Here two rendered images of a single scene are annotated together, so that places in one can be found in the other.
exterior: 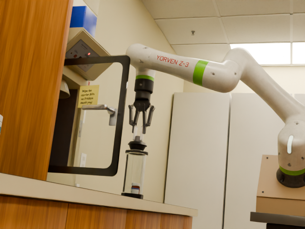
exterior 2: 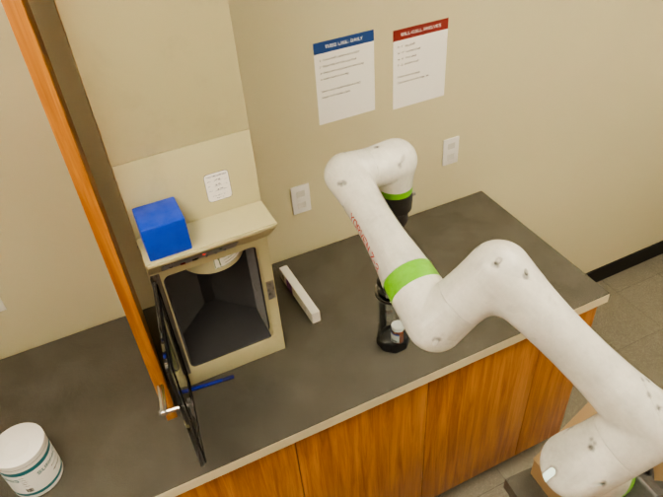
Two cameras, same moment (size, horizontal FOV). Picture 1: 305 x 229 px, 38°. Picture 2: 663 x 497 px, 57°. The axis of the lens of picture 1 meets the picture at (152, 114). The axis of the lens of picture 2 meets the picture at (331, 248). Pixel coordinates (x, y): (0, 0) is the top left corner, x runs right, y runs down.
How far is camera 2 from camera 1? 2.00 m
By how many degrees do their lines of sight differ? 69
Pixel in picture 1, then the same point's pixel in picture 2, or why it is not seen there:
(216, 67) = (405, 313)
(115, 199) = (228, 467)
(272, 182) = not seen: hidden behind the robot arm
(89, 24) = (164, 245)
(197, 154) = not seen: outside the picture
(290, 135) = (552, 466)
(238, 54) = (470, 284)
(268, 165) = not seen: hidden behind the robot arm
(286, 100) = (588, 391)
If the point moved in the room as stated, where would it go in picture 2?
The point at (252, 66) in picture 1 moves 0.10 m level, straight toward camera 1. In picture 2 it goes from (506, 311) to (464, 333)
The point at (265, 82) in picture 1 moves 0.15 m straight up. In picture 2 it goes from (541, 345) to (554, 286)
